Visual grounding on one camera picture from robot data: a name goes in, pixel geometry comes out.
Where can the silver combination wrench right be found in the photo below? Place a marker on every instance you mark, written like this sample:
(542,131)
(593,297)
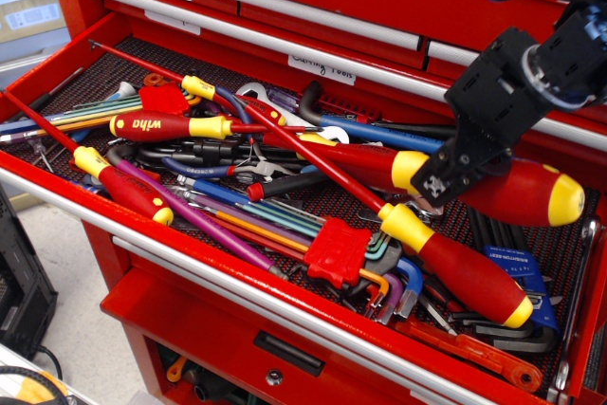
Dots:
(557,392)

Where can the red hex key holder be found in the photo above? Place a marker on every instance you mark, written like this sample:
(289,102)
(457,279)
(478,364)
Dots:
(338,253)

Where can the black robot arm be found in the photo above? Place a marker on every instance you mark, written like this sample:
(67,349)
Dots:
(569,67)

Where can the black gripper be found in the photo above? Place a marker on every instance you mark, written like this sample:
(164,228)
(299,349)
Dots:
(494,105)

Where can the blue handled pliers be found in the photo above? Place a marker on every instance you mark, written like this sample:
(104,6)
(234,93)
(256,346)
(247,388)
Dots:
(215,158)

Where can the large red yellow Wiha screwdriver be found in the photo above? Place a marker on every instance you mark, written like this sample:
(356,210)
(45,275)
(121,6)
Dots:
(530,194)

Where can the front red yellow Wiha screwdriver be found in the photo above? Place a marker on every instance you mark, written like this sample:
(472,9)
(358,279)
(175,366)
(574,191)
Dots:
(471,277)

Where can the red holder back hex set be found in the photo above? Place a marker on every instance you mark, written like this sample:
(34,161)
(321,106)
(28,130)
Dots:
(167,99)

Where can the long left red screwdriver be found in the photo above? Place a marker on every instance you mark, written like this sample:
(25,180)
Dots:
(127,190)

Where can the back thin red screwdriver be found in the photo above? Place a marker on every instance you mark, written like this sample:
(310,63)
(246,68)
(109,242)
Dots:
(199,87)

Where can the left-pointing Wiha red screwdriver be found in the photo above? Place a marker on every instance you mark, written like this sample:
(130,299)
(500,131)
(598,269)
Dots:
(152,126)

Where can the orange red flat tool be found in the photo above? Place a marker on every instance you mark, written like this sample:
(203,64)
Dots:
(518,372)

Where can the small black red screwdriver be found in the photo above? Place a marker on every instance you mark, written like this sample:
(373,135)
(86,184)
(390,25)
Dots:
(286,184)

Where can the blue hex key holder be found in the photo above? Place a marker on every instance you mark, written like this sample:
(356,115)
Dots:
(524,269)

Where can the purple long hex key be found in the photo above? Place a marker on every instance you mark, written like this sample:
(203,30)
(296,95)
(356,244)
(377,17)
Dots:
(201,221)

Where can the black box on floor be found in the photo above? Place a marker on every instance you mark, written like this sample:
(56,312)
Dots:
(28,299)

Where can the silver open-end wrench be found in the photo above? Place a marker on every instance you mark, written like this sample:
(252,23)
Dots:
(288,105)

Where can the white Cutting Tools label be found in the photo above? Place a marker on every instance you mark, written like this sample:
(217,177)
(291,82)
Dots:
(322,70)

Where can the long blue hex key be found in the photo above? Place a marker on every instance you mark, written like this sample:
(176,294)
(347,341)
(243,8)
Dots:
(389,137)

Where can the open red tool drawer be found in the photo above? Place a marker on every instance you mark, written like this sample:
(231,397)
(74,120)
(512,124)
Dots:
(177,290)

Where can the red metal tool chest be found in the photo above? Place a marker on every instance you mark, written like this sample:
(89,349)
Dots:
(454,30)

